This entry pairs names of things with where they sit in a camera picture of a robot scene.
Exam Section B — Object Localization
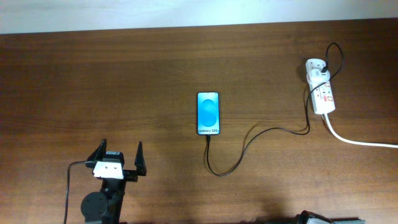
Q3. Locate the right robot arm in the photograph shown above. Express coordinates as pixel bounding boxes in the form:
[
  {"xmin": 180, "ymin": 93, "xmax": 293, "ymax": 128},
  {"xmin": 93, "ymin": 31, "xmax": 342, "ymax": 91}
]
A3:
[{"xmin": 292, "ymin": 210, "xmax": 366, "ymax": 224}]

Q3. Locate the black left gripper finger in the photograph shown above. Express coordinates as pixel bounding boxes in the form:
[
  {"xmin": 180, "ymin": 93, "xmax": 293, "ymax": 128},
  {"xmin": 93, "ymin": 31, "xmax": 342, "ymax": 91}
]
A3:
[
  {"xmin": 87, "ymin": 139, "xmax": 107, "ymax": 162},
  {"xmin": 134, "ymin": 141, "xmax": 147, "ymax": 176}
]

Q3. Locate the white usb charger adapter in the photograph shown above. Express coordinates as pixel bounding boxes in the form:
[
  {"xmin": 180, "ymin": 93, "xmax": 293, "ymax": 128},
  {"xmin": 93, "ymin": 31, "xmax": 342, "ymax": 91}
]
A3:
[{"xmin": 307, "ymin": 68, "xmax": 330, "ymax": 85}]

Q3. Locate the white power strip cord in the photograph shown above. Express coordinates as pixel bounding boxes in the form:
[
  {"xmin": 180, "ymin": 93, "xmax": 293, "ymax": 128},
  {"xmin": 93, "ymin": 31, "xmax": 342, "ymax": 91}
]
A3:
[{"xmin": 322, "ymin": 113, "xmax": 398, "ymax": 149}]

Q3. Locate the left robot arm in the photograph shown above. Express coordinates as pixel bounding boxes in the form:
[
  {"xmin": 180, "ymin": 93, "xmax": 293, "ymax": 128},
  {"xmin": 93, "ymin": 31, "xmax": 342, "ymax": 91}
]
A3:
[{"xmin": 80, "ymin": 139, "xmax": 147, "ymax": 224}]

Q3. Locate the black usb charging cable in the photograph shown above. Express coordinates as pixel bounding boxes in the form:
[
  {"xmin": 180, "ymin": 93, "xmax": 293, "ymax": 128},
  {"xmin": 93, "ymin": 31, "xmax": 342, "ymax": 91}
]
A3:
[{"xmin": 205, "ymin": 42, "xmax": 345, "ymax": 178}]

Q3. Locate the blue samsung smartphone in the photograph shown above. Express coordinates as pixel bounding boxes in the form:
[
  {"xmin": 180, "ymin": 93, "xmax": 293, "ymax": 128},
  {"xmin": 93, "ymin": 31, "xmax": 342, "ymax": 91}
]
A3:
[{"xmin": 197, "ymin": 91, "xmax": 221, "ymax": 135}]

